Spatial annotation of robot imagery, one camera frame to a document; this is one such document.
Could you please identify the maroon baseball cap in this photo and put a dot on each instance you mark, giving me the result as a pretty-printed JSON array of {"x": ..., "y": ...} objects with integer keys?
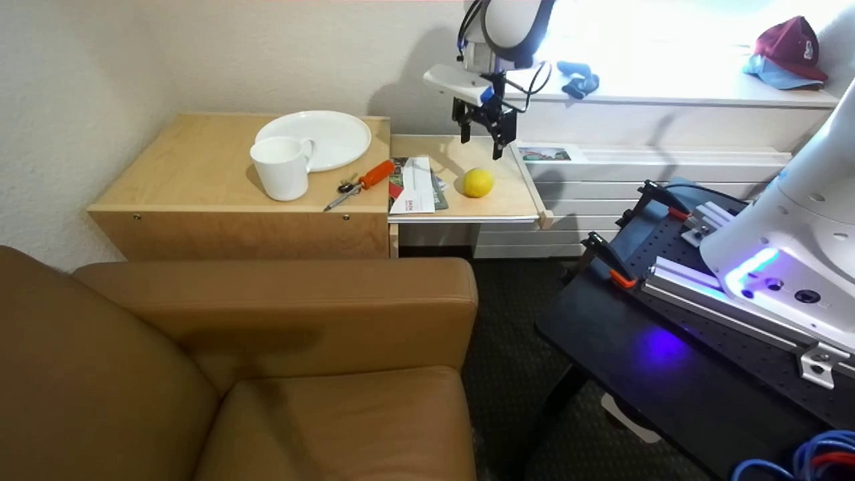
[{"x": 785, "y": 56}]

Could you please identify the white round plate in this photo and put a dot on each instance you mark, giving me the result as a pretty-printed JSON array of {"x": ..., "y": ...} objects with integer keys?
[{"x": 338, "y": 137}]

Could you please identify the orange handled screwdriver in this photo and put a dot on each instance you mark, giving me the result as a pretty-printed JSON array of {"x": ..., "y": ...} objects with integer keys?
[{"x": 360, "y": 182}]

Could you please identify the orange handled clamp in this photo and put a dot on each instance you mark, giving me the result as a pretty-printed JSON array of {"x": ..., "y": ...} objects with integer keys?
[{"x": 608, "y": 265}]

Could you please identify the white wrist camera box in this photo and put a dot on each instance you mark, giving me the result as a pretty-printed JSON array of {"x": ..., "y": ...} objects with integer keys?
[{"x": 461, "y": 83}]

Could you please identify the white wall heater unit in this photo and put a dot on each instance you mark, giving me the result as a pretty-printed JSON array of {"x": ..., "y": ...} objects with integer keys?
[{"x": 590, "y": 190}]

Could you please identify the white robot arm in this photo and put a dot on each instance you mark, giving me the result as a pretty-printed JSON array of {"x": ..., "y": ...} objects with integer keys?
[{"x": 788, "y": 257}]

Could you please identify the yellow lemon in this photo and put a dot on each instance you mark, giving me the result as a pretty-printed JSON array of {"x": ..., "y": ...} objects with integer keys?
[{"x": 477, "y": 182}]

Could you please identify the wooden side cabinet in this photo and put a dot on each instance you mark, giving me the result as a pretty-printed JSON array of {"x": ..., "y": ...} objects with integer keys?
[{"x": 196, "y": 197}]

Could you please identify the brown leather armchair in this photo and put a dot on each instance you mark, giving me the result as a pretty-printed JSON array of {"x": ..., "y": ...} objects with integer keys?
[{"x": 254, "y": 369}]

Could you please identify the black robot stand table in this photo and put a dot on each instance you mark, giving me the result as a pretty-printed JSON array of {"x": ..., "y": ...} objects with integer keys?
[{"x": 725, "y": 398}]

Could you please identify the white ceramic mug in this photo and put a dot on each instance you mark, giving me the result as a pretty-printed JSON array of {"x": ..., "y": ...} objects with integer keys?
[{"x": 283, "y": 167}]

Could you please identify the white brochure with red logo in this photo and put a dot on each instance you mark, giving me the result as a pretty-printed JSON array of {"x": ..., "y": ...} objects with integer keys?
[{"x": 414, "y": 185}]

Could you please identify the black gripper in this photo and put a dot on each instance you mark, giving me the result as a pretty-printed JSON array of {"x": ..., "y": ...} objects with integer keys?
[{"x": 494, "y": 115}]

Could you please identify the blue cloth on windowsill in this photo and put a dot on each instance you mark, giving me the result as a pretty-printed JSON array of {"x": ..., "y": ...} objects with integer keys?
[{"x": 577, "y": 78}]

